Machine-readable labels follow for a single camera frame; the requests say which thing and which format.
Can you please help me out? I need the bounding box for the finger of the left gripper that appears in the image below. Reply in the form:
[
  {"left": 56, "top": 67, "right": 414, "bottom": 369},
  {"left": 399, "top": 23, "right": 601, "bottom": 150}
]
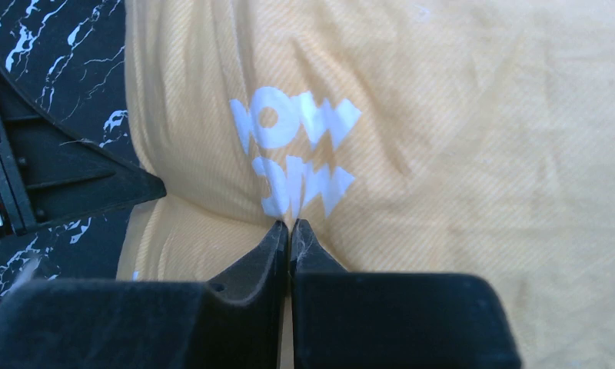
[{"left": 0, "top": 63, "right": 166, "bottom": 237}]

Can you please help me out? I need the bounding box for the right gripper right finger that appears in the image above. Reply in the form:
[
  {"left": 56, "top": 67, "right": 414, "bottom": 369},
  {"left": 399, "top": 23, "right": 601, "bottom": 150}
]
[{"left": 290, "top": 219, "right": 522, "bottom": 368}]

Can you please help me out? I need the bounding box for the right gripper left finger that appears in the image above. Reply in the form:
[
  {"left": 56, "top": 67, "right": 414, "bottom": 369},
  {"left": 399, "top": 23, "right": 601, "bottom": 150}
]
[{"left": 0, "top": 222, "right": 288, "bottom": 368}]

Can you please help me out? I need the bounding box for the blue and yellow pillowcase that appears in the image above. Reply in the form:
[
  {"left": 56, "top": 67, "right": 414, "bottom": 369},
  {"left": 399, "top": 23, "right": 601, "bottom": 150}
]
[{"left": 117, "top": 1, "right": 615, "bottom": 368}]

